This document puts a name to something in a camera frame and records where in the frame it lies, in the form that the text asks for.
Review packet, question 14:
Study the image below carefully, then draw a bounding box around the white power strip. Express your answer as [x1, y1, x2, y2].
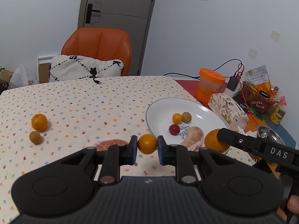
[224, 85, 241, 98]

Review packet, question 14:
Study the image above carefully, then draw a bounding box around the floral patterned tablecloth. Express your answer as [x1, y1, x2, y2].
[1, 76, 197, 223]

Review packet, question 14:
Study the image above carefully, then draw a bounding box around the white round plate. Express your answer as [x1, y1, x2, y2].
[145, 98, 226, 151]

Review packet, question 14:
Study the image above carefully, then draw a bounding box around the medium orange fruit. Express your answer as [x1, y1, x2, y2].
[138, 134, 158, 155]

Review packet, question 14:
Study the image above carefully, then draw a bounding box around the orange lidded plastic jar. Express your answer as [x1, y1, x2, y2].
[195, 68, 226, 103]

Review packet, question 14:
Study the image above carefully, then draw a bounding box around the yellow tin can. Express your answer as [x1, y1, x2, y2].
[269, 104, 286, 125]

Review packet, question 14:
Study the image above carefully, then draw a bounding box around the person's right hand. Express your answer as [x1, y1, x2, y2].
[276, 195, 299, 221]

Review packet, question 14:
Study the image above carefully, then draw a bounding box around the floral tissue pack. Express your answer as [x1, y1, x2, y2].
[208, 93, 249, 131]

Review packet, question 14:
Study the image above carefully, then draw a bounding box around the red wire basket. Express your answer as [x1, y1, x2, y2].
[240, 83, 274, 114]

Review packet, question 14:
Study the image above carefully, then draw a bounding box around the red cherry fruit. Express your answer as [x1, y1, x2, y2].
[168, 124, 180, 136]

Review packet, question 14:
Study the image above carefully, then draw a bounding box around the brown longan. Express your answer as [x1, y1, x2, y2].
[181, 112, 192, 123]
[29, 131, 41, 145]

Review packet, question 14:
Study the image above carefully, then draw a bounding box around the orange leather chair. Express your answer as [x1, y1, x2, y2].
[61, 27, 132, 76]

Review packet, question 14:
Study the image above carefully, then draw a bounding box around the grey door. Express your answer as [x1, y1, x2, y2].
[78, 0, 155, 75]

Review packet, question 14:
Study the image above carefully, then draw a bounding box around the black door handle lock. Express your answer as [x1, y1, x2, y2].
[85, 4, 101, 24]

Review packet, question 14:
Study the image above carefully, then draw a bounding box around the red table mat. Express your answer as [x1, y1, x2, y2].
[175, 79, 199, 100]

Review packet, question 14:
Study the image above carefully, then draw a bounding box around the small orange kumquat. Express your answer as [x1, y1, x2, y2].
[172, 113, 182, 124]

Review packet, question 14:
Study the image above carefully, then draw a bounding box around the steel bowl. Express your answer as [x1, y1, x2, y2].
[257, 125, 296, 148]

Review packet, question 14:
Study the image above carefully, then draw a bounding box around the black charger adapter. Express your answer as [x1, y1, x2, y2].
[226, 76, 239, 91]

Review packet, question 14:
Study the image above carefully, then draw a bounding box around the clear plastic bag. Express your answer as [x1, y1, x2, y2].
[10, 64, 38, 89]

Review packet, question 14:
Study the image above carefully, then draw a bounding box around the large orange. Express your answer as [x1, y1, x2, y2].
[204, 128, 230, 154]

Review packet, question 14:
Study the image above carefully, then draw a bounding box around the white black fuzzy cushion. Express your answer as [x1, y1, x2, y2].
[49, 55, 124, 82]

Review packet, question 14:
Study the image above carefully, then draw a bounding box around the black power cable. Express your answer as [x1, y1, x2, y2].
[163, 58, 244, 80]

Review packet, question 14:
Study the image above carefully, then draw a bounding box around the orange snack pouch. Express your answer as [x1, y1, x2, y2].
[245, 65, 274, 98]

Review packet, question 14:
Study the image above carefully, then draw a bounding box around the peeled pomelo segment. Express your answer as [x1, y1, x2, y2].
[181, 126, 204, 151]
[93, 139, 128, 151]

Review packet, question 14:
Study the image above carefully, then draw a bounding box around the cardboard white framed panel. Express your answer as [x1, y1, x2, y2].
[38, 56, 54, 83]

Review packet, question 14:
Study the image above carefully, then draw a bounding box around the red thin cable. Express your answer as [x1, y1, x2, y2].
[235, 63, 260, 127]

